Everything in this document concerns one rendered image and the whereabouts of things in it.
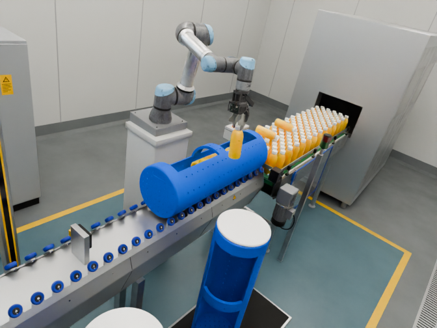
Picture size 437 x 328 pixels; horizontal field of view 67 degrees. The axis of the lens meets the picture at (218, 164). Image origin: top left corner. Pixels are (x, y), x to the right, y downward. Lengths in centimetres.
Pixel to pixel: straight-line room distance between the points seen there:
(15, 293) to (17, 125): 171
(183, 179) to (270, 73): 560
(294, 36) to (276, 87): 101
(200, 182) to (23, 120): 171
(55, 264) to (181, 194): 61
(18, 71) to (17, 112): 31
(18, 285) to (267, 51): 628
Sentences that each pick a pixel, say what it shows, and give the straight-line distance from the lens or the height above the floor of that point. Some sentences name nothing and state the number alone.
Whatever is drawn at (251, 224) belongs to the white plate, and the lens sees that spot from 171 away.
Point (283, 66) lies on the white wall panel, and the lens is 690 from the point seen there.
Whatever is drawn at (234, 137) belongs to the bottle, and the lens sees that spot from 176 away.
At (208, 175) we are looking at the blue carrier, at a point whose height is 117.
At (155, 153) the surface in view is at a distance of 212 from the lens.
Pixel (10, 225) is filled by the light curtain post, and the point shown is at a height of 98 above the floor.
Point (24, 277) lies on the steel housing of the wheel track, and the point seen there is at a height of 93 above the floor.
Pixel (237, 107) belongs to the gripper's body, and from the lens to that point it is 166.
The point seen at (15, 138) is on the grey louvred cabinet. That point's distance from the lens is 302.
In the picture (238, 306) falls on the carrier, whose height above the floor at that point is 59.
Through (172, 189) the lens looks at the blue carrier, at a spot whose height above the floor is 116.
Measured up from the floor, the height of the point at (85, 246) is 103.
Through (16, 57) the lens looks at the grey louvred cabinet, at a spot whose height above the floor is 134.
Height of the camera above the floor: 207
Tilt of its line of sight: 29 degrees down
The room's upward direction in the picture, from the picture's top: 12 degrees clockwise
